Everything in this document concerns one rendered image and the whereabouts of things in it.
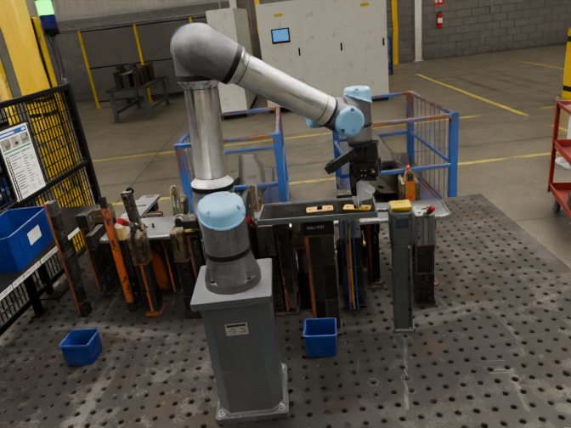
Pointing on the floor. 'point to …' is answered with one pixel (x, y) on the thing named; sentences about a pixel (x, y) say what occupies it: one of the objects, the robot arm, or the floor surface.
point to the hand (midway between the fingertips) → (356, 203)
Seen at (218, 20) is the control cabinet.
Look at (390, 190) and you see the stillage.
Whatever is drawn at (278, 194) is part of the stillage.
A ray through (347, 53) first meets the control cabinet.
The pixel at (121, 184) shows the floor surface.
